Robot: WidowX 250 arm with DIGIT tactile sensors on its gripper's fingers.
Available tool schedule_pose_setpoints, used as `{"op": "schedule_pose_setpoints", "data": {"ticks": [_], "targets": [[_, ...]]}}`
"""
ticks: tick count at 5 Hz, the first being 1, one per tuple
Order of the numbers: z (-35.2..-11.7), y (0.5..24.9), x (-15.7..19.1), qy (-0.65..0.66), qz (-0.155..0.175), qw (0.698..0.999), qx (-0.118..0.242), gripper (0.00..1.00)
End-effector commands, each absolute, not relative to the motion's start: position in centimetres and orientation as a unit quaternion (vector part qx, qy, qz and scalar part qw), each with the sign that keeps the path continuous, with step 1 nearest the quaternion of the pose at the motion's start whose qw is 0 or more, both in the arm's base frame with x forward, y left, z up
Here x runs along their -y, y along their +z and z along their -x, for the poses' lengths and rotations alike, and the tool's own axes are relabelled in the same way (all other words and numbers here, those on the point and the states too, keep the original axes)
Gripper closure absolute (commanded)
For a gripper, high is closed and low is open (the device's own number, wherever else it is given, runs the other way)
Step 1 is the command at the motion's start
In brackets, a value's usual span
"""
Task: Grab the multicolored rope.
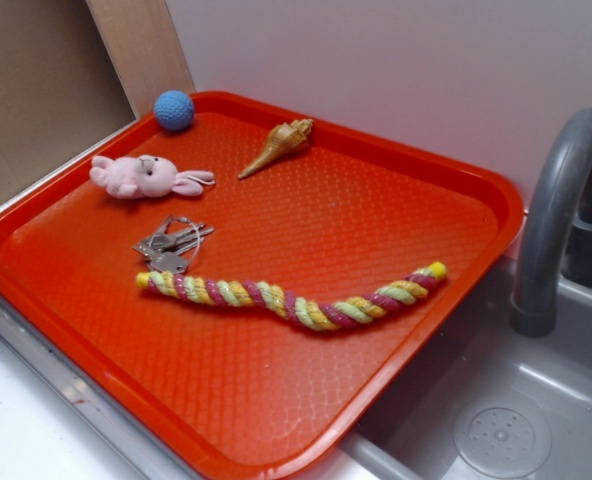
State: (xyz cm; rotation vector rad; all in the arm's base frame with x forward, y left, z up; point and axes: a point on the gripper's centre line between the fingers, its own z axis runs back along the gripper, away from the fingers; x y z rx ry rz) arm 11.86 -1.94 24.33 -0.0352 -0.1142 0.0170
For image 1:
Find orange plastic tray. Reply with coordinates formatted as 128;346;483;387
0;92;523;479

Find tan conch seashell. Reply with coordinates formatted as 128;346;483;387
237;119;315;180

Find blue textured ball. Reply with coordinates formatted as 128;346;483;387
153;90;195;132

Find pink plush bunny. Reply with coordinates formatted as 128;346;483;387
89;155;216;200

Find grey plastic sink basin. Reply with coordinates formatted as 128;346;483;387
341;259;592;479

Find light wooden board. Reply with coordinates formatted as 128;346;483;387
87;0;195;118

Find round sink drain cover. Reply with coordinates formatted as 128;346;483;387
453;397;552;479

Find brown cardboard panel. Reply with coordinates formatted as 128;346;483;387
0;1;134;205

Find grey curved faucet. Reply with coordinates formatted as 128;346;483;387
511;107;592;337

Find multicolored twisted rope toy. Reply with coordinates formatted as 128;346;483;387
135;262;447;332

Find silver keys on ring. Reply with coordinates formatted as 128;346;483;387
132;216;215;274

